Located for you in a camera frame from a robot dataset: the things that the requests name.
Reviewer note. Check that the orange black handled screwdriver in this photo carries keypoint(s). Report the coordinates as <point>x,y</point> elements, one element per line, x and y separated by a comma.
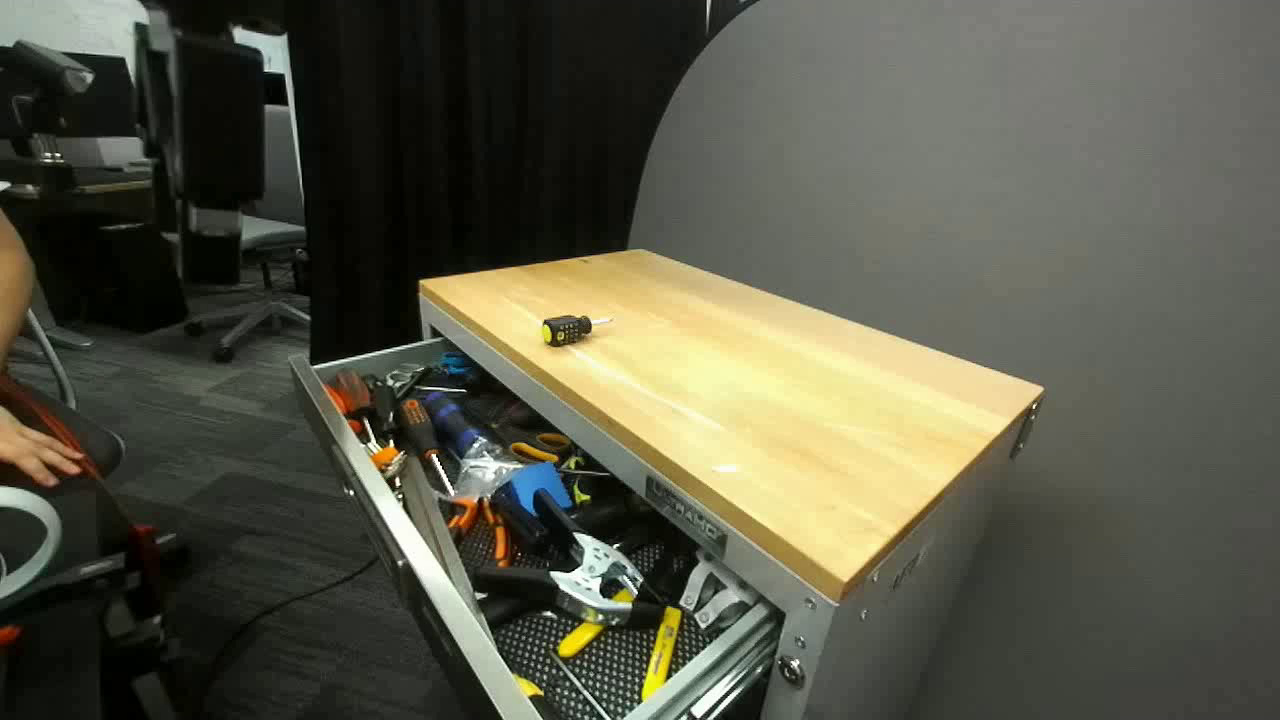
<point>423,438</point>

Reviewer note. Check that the person's bare hand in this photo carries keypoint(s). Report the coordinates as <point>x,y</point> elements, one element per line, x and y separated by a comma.
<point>34,454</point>

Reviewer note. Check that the black stubby screwdriver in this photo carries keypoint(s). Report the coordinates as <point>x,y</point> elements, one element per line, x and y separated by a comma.
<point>565,330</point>

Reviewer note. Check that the black curtain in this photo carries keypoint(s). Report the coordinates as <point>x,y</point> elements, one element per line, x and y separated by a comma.
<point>473,133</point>

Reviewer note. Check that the dark desk with equipment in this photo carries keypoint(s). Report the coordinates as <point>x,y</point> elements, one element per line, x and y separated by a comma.
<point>82,190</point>

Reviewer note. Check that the grey office chair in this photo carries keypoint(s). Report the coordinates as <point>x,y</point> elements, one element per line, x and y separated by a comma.
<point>239,177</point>

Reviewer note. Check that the blue handled screwdriver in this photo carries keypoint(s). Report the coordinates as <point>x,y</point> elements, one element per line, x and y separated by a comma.
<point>467,440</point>

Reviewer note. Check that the open grey metal drawer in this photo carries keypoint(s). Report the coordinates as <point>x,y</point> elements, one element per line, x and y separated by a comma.
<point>476,575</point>

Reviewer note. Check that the yellow handled pliers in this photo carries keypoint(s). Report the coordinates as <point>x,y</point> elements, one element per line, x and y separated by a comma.
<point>620,660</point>

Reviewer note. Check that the grey metal tool cabinet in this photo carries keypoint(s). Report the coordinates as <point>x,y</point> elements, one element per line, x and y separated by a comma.
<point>837,469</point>

